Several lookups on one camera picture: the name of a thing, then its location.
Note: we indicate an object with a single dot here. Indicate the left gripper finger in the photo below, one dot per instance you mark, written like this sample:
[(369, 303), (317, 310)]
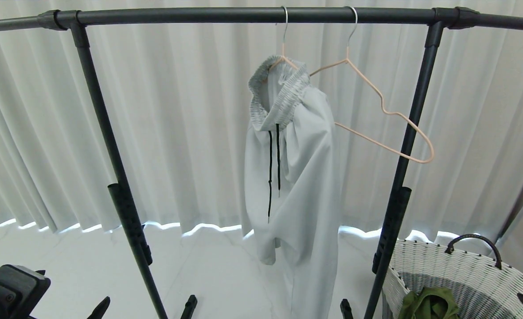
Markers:
[(101, 310)]

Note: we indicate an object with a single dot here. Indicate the green garment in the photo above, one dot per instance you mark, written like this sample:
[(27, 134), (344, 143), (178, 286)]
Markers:
[(430, 303)]

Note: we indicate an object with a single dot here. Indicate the pale grey shorts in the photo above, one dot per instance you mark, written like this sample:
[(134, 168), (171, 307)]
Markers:
[(306, 186)]

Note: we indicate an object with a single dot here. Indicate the pink clothes hanger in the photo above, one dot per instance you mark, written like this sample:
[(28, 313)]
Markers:
[(283, 44), (379, 95)]

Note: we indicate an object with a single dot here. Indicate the white laundry basket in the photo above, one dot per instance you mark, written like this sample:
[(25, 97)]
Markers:
[(465, 270)]

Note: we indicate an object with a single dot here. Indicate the black clothes rack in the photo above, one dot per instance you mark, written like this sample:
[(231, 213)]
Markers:
[(243, 15)]

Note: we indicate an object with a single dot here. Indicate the white curtain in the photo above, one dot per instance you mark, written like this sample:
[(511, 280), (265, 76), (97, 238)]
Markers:
[(177, 133)]

